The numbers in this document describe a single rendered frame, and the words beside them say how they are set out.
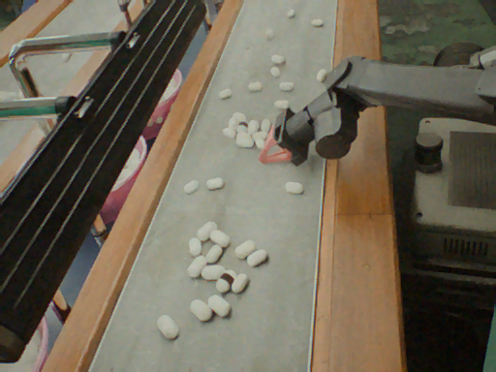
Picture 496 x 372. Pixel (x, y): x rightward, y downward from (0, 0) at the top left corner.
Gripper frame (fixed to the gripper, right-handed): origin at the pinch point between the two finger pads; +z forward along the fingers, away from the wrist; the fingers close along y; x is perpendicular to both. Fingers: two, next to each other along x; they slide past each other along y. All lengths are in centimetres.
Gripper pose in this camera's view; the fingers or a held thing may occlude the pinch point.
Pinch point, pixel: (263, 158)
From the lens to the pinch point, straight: 99.7
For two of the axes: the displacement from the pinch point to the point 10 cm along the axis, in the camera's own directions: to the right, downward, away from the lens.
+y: -1.3, 6.2, -7.8
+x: 7.3, 5.9, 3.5
